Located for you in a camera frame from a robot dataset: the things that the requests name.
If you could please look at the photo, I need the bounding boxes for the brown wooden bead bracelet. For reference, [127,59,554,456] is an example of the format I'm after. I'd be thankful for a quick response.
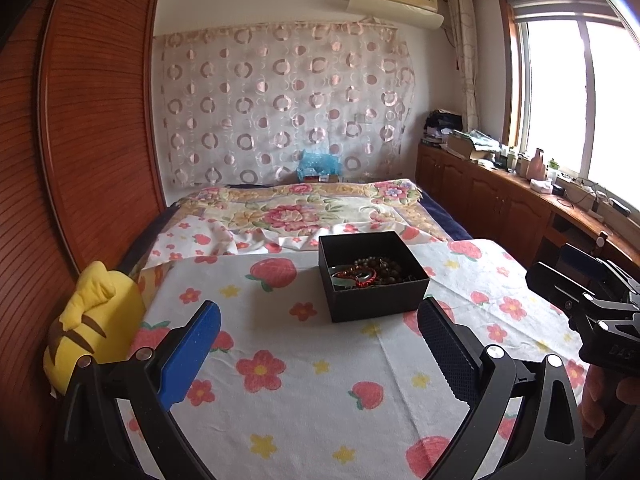
[350,256,417,284]

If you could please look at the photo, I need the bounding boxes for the wooden wardrobe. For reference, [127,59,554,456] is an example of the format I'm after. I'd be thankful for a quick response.
[0,0,168,480]

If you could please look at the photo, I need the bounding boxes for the window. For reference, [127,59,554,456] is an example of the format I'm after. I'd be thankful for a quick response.
[497,0,640,196]

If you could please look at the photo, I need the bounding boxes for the sheer curtain with circles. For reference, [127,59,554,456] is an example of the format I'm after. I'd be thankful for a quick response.
[152,20,418,191]

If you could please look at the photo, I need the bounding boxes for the floral blanket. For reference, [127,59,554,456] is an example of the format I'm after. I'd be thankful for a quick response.
[167,177,471,256]

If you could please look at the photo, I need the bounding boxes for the blue plastic bag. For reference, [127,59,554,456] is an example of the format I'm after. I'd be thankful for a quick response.
[296,149,343,181]

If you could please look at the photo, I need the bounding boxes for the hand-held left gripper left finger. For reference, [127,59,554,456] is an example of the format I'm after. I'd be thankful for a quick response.
[52,300,223,480]

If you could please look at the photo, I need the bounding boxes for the pile of dark clothes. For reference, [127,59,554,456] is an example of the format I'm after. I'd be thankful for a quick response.
[424,109,463,148]

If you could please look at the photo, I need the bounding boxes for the patterned window curtain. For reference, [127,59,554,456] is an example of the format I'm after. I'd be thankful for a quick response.
[446,0,481,133]

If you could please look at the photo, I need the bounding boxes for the open cardboard box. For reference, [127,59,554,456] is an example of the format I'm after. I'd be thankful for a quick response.
[446,130,501,161]

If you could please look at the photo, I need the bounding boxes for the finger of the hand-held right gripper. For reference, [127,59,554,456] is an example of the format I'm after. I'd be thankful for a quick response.
[526,261,640,331]
[560,242,640,291]

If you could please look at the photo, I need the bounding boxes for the wall air conditioner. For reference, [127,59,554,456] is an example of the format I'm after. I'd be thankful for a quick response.
[346,0,445,28]

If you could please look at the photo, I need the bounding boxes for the black cardboard box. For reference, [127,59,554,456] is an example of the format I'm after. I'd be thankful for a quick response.
[318,231,431,323]

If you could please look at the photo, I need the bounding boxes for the wooden cabinet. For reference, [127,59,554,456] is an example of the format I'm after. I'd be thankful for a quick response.
[415,142,640,271]

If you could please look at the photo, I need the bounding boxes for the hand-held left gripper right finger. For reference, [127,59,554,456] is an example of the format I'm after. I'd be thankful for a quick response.
[416,296,586,480]

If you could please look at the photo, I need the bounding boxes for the strawberry flower print bed sheet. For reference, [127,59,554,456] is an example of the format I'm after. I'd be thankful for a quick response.
[127,232,601,480]

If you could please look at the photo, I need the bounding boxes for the person's right hand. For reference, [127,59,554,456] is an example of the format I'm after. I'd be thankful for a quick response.
[614,376,640,407]

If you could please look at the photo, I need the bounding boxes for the yellow plush toy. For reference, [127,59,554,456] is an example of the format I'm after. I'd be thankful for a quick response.
[42,261,146,396]

